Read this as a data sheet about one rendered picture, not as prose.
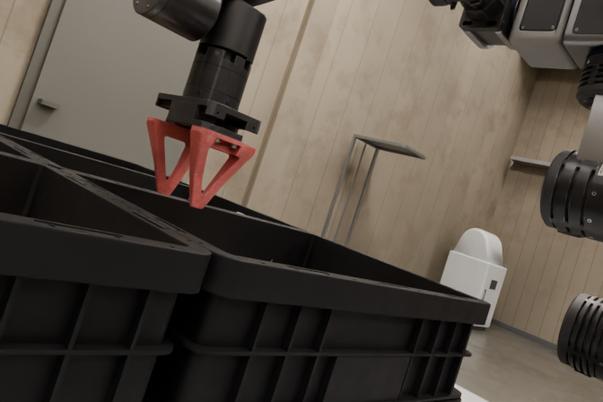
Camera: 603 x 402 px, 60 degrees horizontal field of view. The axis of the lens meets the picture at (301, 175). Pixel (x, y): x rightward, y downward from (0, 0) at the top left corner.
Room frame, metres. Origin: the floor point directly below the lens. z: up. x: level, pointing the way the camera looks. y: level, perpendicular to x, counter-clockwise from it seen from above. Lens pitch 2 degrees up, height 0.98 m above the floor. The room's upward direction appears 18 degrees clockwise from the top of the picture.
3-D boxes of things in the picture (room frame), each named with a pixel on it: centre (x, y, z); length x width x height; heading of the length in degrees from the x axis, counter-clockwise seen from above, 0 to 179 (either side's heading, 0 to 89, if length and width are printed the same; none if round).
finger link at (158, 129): (0.54, 0.12, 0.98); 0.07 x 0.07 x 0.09; 45
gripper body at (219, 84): (0.53, 0.11, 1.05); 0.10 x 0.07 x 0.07; 45
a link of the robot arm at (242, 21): (0.52, 0.12, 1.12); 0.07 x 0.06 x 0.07; 136
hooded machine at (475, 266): (7.26, -2.71, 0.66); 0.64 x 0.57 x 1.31; 45
